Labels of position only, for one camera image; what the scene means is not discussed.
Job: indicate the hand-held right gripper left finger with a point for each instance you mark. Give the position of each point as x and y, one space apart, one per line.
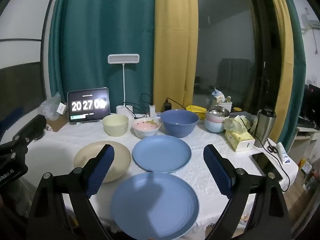
100 170

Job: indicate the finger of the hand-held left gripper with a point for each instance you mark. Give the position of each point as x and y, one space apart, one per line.
32 128

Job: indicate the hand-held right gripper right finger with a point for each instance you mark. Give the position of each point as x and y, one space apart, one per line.
215 167

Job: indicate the cream plate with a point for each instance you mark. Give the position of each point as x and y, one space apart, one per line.
122 160

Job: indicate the cream bowl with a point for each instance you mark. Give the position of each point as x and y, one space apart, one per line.
115 126

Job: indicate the blue plate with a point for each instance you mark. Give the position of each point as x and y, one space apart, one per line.
161 153
155 205

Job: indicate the large blue bowl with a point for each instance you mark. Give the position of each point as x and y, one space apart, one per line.
180 123

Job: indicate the pink speckled bowl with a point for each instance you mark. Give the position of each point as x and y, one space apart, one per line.
146 128

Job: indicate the cardboard box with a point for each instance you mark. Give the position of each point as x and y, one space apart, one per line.
57 124

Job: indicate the clear plastic bag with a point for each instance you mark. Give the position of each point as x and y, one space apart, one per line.
50 106

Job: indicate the white tablecloth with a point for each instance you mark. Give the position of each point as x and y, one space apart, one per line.
62 145

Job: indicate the small white box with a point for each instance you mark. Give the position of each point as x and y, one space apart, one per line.
61 108

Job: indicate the light blue bowl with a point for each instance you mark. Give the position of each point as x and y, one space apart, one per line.
213 127

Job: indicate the plain pink bowl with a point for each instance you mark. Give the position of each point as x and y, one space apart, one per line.
212 119

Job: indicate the black smartphone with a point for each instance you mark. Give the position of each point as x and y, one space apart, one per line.
265 163

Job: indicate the steel bowl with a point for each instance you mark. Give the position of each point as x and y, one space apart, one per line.
217 111

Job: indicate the yellow packet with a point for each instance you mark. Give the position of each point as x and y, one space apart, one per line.
196 111

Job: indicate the tablet with clock display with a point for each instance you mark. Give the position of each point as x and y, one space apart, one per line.
87 105

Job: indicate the black scissors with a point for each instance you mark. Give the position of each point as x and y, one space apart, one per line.
272 148

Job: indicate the steel thermos bottle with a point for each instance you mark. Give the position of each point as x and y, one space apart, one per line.
263 130

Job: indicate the white basket with items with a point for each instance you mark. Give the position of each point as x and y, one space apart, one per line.
223 103

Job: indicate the white tube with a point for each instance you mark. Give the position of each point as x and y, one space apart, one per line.
282 153

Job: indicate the white power strip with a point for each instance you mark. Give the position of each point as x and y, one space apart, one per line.
157 115

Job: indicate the black charger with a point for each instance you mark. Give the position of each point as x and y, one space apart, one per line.
167 106

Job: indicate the white charger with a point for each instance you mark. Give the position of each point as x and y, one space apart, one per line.
152 110

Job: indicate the white desk lamp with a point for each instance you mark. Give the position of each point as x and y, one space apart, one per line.
123 58

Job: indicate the black monitor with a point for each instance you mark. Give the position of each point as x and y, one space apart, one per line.
312 100

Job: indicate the yellow curtain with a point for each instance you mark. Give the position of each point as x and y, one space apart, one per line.
282 55
175 55

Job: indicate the teal curtain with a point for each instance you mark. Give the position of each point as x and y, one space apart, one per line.
100 30
297 80

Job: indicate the dark glass window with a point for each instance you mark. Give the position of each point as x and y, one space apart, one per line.
225 42

